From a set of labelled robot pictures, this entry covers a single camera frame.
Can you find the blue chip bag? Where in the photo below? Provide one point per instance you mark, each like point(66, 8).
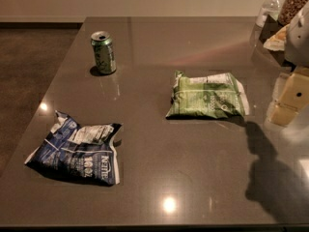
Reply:
point(82, 153)

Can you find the green soda can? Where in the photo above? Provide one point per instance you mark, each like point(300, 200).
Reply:
point(102, 44)

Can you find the jar of brown snacks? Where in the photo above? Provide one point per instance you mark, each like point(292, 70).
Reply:
point(289, 9)

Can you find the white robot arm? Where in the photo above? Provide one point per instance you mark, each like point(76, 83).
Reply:
point(297, 40)

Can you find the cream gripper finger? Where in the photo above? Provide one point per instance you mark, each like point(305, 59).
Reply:
point(290, 96)

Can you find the pale snack packet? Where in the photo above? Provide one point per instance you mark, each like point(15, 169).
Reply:
point(277, 41)

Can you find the clear plastic water bottle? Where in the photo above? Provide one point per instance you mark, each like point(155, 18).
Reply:
point(269, 8)

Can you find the green jalapeno chip bag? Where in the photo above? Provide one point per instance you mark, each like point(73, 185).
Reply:
point(216, 96)

